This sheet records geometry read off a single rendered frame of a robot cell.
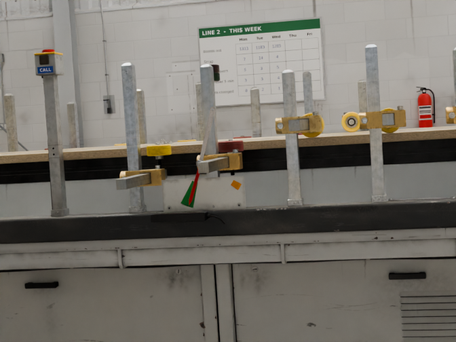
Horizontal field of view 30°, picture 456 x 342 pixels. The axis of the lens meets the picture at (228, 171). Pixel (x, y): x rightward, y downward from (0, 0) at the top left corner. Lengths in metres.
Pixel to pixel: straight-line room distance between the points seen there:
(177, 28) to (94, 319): 7.27
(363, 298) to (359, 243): 0.31
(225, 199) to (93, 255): 0.48
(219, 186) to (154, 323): 0.63
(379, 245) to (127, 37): 7.87
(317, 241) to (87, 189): 0.84
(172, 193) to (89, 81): 7.76
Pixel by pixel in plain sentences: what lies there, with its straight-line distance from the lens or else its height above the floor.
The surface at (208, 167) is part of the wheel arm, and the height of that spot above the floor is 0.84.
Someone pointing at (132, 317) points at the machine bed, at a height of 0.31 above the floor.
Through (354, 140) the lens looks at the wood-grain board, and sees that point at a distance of 2.76.
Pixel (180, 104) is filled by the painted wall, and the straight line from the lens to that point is 10.01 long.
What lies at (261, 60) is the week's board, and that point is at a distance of 9.82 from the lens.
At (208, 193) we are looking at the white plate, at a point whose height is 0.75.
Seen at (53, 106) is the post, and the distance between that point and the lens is 2.76.
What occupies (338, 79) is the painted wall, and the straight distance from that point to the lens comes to 9.73.
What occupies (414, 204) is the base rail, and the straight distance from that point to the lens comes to 2.54.
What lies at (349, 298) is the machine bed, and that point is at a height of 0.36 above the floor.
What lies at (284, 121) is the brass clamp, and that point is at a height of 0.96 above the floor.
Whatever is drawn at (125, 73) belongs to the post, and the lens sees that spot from 2.68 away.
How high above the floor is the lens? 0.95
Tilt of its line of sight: 3 degrees down
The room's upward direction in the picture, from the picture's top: 4 degrees counter-clockwise
